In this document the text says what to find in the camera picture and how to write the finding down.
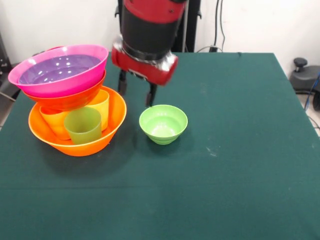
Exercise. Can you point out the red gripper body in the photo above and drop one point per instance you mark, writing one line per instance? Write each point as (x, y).
(140, 67)

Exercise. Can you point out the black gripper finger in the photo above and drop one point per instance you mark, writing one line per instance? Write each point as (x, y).
(123, 83)
(150, 95)

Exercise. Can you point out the small green bowl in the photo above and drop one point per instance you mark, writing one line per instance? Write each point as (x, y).
(162, 125)

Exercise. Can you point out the yellow cup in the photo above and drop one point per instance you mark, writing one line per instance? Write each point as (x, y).
(102, 110)

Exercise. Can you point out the wide red bowl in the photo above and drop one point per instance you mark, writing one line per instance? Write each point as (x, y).
(67, 102)

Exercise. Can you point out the large pink bowl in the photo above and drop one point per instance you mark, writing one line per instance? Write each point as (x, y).
(62, 87)

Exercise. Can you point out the green cup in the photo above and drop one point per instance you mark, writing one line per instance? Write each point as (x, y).
(83, 130)

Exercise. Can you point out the wide purple bowl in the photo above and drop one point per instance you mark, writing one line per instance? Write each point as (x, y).
(60, 67)

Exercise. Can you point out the small crimson bowl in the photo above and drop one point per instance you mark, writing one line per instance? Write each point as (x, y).
(53, 48)

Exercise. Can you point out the orange cup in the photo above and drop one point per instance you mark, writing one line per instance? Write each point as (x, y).
(55, 122)

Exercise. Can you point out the large orange bowl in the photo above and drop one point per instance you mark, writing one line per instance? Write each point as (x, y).
(80, 150)

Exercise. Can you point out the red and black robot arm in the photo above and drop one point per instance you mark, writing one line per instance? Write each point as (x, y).
(150, 27)

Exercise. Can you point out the dark green table cloth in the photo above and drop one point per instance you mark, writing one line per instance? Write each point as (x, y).
(200, 175)

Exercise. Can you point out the black chair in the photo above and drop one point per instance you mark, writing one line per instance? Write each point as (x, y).
(7, 90)

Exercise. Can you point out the black floor device with knob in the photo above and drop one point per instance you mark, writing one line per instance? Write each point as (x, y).
(302, 80)

